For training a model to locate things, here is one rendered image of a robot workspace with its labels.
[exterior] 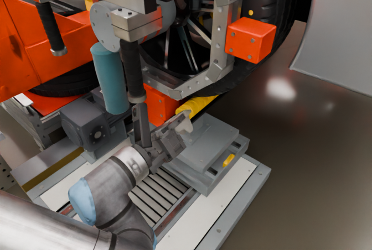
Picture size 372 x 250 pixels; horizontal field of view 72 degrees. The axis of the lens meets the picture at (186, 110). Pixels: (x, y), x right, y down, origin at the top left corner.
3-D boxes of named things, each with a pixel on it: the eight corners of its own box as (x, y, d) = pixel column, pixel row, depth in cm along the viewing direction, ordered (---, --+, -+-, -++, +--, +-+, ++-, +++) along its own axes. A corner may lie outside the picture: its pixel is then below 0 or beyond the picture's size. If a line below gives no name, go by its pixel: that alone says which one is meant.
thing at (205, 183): (247, 150, 135) (250, 137, 128) (206, 198, 114) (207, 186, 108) (175, 110, 159) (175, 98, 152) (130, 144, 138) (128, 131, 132)
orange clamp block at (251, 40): (239, 42, 68) (271, 52, 64) (222, 53, 63) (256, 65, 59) (243, 15, 63) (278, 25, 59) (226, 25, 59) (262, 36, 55)
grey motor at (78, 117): (158, 129, 147) (153, 77, 124) (96, 177, 122) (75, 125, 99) (136, 115, 156) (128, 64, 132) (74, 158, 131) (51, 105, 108)
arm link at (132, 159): (106, 157, 63) (119, 153, 55) (121, 145, 66) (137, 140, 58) (126, 186, 64) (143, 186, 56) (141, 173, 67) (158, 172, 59)
